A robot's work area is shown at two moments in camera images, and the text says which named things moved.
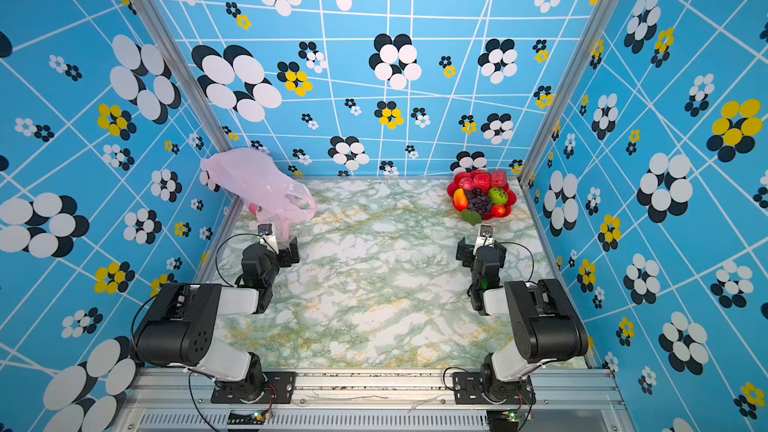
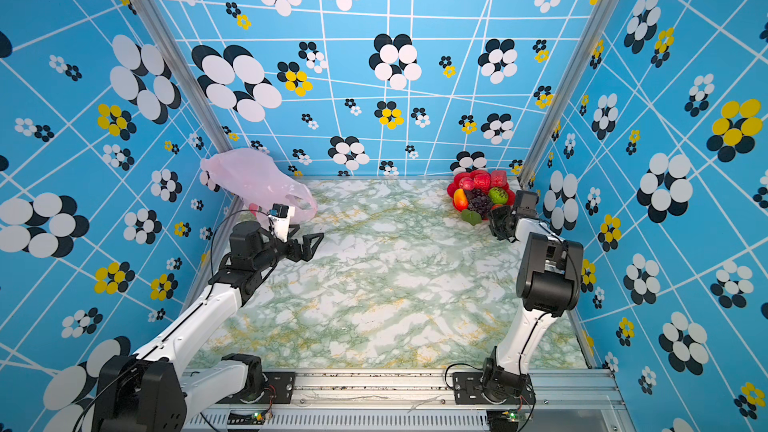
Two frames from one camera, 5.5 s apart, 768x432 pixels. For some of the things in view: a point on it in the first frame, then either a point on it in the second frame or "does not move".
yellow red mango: [460, 200] does not move
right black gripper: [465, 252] to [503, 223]
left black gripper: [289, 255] does not move
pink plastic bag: [273, 194] does not move
